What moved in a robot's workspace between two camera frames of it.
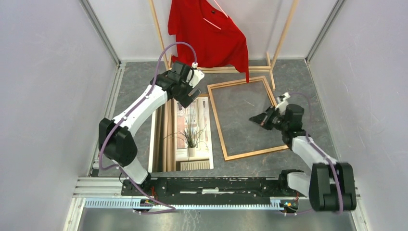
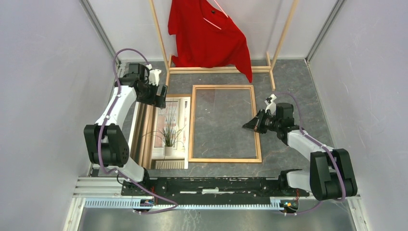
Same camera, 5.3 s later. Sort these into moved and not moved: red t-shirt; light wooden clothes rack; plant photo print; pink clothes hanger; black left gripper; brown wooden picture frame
Moved: black left gripper; brown wooden picture frame; plant photo print
Not moved: light wooden clothes rack; red t-shirt; pink clothes hanger
